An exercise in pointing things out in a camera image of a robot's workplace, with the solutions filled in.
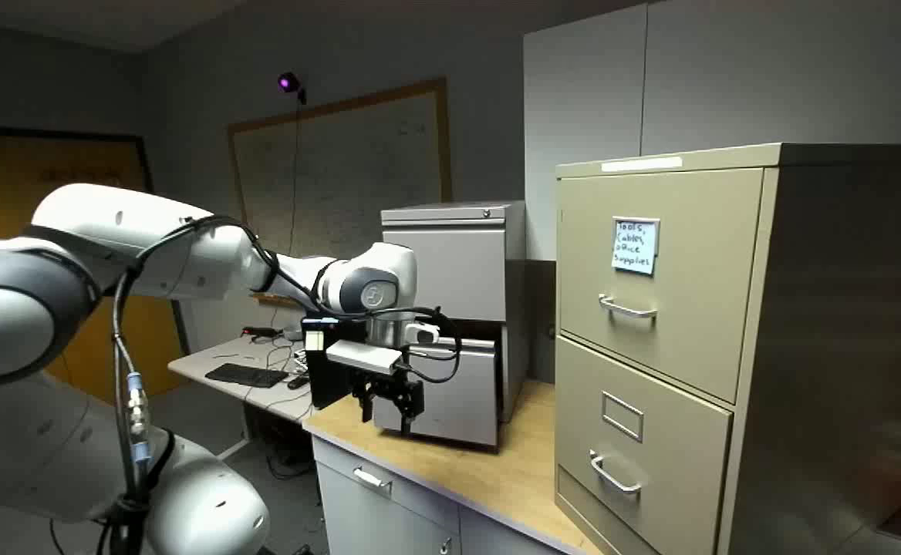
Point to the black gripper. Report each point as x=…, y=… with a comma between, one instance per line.
x=329, y=384

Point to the gray cabinet bottom drawer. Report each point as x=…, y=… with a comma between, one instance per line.
x=461, y=403

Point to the gray cabinet drawer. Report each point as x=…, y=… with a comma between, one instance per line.
x=461, y=403
x=452, y=273

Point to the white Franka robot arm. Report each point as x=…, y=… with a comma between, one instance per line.
x=113, y=232

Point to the gray desk drawer unit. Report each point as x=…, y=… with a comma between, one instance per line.
x=391, y=512

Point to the small gray filing cabinet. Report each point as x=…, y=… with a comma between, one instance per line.
x=492, y=296

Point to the gray cabinet top drawer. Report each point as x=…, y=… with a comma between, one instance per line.
x=452, y=273

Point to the beige drawer with empty label holder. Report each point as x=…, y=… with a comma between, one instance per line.
x=667, y=450

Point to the beige drawer with paper label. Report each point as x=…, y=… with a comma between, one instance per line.
x=677, y=328

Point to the beige metal filing cabinet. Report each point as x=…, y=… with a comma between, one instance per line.
x=810, y=357

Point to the black computer mouse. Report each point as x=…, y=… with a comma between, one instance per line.
x=296, y=379

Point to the black computer keyboard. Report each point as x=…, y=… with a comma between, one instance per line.
x=249, y=373

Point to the gray office desk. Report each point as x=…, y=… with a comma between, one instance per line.
x=235, y=357

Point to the wood framed whiteboard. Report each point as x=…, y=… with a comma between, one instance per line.
x=358, y=174

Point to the white handwritten paper label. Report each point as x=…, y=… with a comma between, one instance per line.
x=636, y=245

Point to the wooden door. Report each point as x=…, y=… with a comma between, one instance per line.
x=20, y=174

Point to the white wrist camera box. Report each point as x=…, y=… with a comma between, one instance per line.
x=366, y=354

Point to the camera with purple light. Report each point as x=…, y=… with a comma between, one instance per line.
x=292, y=84

